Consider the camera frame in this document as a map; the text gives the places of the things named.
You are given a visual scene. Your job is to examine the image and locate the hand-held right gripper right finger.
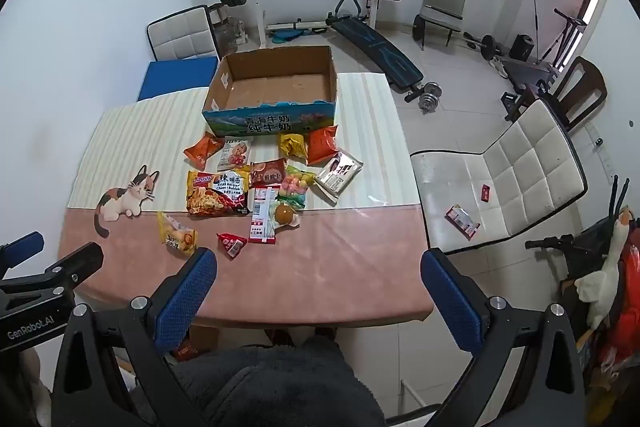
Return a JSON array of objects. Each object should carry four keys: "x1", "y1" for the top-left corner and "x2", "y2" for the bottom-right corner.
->
[{"x1": 421, "y1": 248, "x2": 587, "y2": 427}]

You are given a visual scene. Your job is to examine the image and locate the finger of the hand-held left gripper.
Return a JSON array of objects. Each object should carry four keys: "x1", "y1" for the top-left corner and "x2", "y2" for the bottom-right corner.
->
[
  {"x1": 0, "y1": 242, "x2": 106, "y2": 308},
  {"x1": 0, "y1": 231, "x2": 46, "y2": 266}
]

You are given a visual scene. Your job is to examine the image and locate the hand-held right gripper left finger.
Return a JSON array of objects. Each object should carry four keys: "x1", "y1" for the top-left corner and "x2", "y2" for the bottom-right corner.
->
[{"x1": 50, "y1": 248, "x2": 218, "y2": 427}]

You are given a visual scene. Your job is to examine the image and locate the red white snack packet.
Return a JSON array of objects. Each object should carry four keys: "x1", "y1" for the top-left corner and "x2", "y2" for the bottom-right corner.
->
[{"x1": 247, "y1": 186, "x2": 279, "y2": 244}]

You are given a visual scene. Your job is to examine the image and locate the large instant noodle packet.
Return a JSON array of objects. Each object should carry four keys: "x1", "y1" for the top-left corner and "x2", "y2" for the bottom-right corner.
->
[{"x1": 186, "y1": 169, "x2": 251, "y2": 217}]

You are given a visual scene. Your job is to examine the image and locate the braised egg packet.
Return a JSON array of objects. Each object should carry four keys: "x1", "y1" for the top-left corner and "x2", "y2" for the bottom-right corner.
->
[{"x1": 267, "y1": 199, "x2": 301, "y2": 230}]

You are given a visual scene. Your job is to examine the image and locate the colourful candy ball packet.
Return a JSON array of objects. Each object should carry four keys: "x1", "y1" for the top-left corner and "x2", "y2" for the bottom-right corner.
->
[{"x1": 277, "y1": 164, "x2": 317, "y2": 209}]

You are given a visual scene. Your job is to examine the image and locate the white brown biscuit packet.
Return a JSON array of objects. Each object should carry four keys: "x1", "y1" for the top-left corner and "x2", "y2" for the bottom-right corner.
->
[{"x1": 314, "y1": 151, "x2": 364, "y2": 202}]

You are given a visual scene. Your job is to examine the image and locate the yellow snack packet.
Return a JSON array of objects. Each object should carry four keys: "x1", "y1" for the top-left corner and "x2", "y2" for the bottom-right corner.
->
[{"x1": 278, "y1": 133, "x2": 308, "y2": 158}]

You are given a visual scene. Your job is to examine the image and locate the cardboard box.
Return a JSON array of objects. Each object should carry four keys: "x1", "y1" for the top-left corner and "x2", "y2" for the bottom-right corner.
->
[{"x1": 201, "y1": 45, "x2": 338, "y2": 138}]

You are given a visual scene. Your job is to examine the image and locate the small yellow clear-window packet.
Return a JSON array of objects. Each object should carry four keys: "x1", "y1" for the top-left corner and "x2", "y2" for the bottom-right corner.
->
[{"x1": 157, "y1": 211, "x2": 199, "y2": 257}]

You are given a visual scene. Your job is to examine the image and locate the small red snack packet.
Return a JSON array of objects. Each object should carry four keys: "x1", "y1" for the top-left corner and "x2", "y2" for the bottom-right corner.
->
[{"x1": 216, "y1": 232, "x2": 249, "y2": 261}]

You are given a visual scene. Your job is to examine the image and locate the pink white carton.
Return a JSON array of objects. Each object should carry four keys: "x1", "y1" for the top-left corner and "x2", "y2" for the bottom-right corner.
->
[{"x1": 445, "y1": 205, "x2": 481, "y2": 240}]

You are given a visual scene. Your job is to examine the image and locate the person's dark fleece clothing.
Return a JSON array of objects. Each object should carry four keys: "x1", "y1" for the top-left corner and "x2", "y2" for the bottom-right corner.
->
[{"x1": 132, "y1": 334, "x2": 386, "y2": 427}]

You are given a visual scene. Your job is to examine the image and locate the striped pink cat tablecloth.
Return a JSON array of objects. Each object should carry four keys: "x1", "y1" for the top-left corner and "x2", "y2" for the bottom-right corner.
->
[{"x1": 57, "y1": 72, "x2": 435, "y2": 327}]

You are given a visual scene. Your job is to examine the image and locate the black scooter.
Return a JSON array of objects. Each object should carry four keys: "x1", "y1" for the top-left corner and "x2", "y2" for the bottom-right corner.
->
[{"x1": 525, "y1": 214, "x2": 631, "y2": 298}]

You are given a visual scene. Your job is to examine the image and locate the large white quilted chair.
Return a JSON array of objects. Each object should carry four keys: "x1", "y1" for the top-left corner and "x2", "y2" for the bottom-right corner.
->
[{"x1": 410, "y1": 99, "x2": 588, "y2": 256}]

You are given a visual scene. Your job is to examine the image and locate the white plush goose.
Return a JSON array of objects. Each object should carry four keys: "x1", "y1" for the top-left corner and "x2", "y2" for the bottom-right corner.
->
[{"x1": 574, "y1": 207, "x2": 636, "y2": 333}]

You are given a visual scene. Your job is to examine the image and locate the orange-red snack packet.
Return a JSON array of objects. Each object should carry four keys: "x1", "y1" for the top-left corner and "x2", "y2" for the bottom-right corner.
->
[{"x1": 183, "y1": 132, "x2": 226, "y2": 168}]

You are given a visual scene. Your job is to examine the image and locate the red-brown snack packet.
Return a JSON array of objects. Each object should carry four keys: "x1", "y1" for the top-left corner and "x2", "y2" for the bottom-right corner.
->
[{"x1": 248, "y1": 158, "x2": 287, "y2": 188}]

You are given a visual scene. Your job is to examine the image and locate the red bag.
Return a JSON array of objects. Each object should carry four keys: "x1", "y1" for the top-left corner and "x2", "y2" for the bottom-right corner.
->
[{"x1": 597, "y1": 244, "x2": 640, "y2": 373}]

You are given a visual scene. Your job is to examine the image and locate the orange snack packet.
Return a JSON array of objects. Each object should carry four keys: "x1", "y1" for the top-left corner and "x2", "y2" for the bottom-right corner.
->
[{"x1": 305, "y1": 126, "x2": 340, "y2": 166}]

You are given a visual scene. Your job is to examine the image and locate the chrome dumbbell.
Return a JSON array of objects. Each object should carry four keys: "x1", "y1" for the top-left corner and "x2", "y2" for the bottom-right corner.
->
[{"x1": 404, "y1": 82, "x2": 443, "y2": 112}]

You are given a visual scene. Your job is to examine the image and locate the blue cushion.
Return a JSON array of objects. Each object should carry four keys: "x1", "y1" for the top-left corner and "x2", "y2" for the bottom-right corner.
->
[{"x1": 137, "y1": 58, "x2": 220, "y2": 102}]

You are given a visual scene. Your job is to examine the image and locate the black exercise machine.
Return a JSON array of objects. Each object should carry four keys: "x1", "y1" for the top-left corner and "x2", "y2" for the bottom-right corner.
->
[{"x1": 500, "y1": 57, "x2": 561, "y2": 118}]

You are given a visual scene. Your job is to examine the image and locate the dark wooden chair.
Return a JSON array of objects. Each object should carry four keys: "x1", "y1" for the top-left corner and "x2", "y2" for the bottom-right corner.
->
[{"x1": 537, "y1": 56, "x2": 608, "y2": 132}]

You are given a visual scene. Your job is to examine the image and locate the short black barbell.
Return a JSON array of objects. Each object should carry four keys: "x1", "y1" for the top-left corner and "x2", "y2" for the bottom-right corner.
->
[{"x1": 462, "y1": 32, "x2": 506, "y2": 62}]

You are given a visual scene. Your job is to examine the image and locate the black speaker box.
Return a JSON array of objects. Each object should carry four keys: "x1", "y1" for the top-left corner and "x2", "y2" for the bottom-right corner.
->
[{"x1": 510, "y1": 34, "x2": 536, "y2": 60}]

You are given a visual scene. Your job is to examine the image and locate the black blue sit-up bench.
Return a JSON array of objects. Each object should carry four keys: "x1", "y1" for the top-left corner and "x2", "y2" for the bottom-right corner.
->
[{"x1": 325, "y1": 0, "x2": 426, "y2": 102}]

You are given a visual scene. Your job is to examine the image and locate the clear water jug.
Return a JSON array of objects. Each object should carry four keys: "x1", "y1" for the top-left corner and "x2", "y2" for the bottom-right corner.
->
[{"x1": 215, "y1": 14, "x2": 247, "y2": 54}]

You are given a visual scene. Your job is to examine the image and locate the teal exercise accessory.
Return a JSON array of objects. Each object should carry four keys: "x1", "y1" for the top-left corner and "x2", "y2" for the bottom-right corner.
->
[{"x1": 270, "y1": 29, "x2": 311, "y2": 44}]

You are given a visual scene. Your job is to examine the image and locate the black metal stand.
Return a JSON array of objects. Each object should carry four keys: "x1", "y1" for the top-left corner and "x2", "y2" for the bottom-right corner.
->
[{"x1": 537, "y1": 8, "x2": 588, "y2": 68}]

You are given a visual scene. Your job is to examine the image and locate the grey folding chair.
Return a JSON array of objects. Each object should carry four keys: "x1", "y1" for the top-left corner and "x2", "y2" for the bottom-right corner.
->
[{"x1": 412, "y1": 0, "x2": 469, "y2": 52}]

